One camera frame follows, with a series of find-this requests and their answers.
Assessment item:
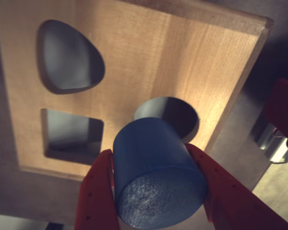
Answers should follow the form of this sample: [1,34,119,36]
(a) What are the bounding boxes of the wooden shape sorter box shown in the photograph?
[0,0,274,185]

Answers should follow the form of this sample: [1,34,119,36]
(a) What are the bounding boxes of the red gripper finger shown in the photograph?
[74,149,120,230]
[186,143,288,230]

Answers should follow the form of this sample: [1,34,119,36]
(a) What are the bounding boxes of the blue cylinder block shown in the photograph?
[112,116,208,230]

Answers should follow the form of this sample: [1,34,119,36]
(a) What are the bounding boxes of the red white motor wire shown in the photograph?
[271,126,288,140]

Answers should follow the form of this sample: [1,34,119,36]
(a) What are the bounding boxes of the aluminium profile rail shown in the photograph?
[251,122,288,166]

